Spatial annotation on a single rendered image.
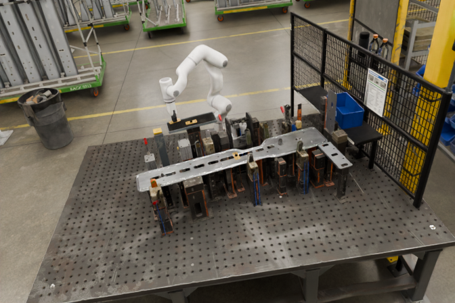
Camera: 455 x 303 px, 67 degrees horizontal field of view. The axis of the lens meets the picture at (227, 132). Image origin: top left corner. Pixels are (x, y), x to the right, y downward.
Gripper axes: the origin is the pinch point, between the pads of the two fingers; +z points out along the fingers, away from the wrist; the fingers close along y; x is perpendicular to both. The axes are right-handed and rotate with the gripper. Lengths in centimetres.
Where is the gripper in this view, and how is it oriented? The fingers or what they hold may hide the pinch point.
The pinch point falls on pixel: (174, 118)
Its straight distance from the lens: 257.5
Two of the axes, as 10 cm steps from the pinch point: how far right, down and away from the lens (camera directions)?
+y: 4.4, 4.6, -7.7
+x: 8.9, -3.3, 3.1
